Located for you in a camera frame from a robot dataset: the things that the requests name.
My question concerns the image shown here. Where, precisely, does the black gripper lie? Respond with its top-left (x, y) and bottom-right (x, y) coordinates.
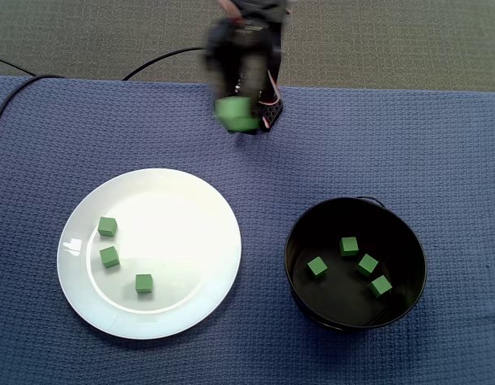
top-left (205, 19), bottom-right (272, 97)

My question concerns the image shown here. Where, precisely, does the white round plate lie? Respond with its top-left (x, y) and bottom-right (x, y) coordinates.
top-left (56, 167), bottom-right (243, 341)

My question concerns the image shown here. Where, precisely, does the blue woven table cloth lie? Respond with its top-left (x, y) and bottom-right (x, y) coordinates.
top-left (0, 75), bottom-right (495, 385)

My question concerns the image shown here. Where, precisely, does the black metal bucket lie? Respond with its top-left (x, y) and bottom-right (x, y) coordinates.
top-left (283, 195), bottom-right (428, 332)

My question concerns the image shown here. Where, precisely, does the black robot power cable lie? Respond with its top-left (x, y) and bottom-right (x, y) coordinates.
top-left (121, 47), bottom-right (208, 82)

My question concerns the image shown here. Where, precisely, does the thin black cable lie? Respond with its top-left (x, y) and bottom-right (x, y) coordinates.
top-left (0, 55), bottom-right (37, 77)

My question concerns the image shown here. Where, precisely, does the thick black cable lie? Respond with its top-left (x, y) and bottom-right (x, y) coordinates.
top-left (0, 74), bottom-right (66, 140)

